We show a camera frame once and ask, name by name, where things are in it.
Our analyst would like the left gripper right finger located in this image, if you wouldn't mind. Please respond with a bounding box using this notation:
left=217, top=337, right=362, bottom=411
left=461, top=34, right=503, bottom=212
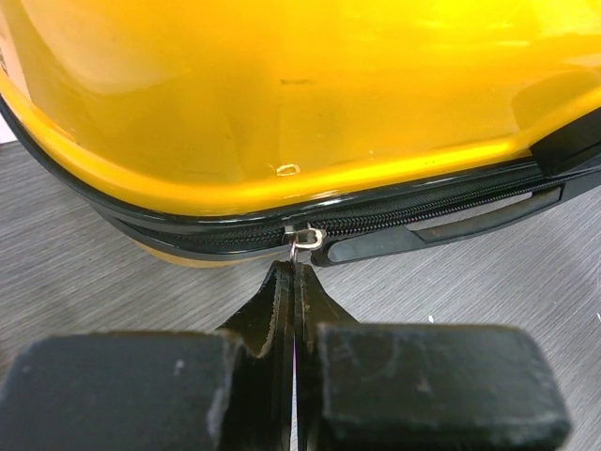
left=294, top=264, right=572, bottom=450

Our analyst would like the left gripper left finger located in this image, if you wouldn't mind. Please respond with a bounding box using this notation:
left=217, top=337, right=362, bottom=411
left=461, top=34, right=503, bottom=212
left=1, top=262, right=294, bottom=450

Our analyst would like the silver zipper pull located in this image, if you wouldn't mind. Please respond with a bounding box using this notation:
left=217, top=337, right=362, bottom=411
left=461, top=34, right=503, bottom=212
left=284, top=225, right=327, bottom=263

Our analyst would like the yellow Pikachu hard suitcase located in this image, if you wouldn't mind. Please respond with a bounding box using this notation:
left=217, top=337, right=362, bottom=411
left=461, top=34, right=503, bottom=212
left=1, top=1, right=600, bottom=267

